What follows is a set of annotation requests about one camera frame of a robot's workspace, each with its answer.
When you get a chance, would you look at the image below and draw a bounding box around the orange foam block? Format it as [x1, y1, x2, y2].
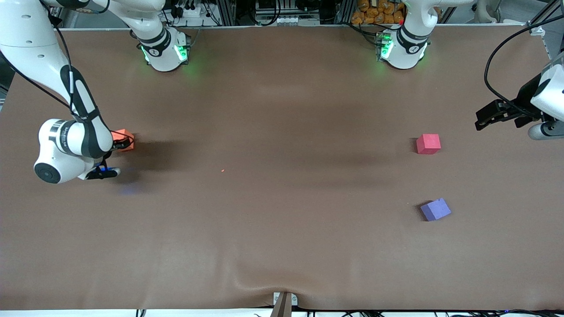
[110, 129, 135, 153]

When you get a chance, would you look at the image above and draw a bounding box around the red foam block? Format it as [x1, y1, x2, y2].
[416, 133, 442, 155]

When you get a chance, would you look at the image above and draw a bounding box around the purple foam block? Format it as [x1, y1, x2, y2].
[419, 198, 452, 222]

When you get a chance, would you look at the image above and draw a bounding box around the white power strip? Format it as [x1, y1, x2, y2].
[173, 4, 204, 21]

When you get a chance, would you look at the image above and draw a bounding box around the pile of orange objects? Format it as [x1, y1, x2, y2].
[351, 0, 406, 26]

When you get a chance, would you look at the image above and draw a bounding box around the fabric table cover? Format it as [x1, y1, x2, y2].
[0, 24, 564, 311]

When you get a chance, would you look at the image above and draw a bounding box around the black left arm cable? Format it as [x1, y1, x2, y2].
[484, 15, 564, 116]

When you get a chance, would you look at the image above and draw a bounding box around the aluminium frame profile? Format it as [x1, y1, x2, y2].
[526, 0, 564, 37]

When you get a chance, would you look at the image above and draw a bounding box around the metal clamp bracket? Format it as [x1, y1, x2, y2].
[273, 291, 298, 307]

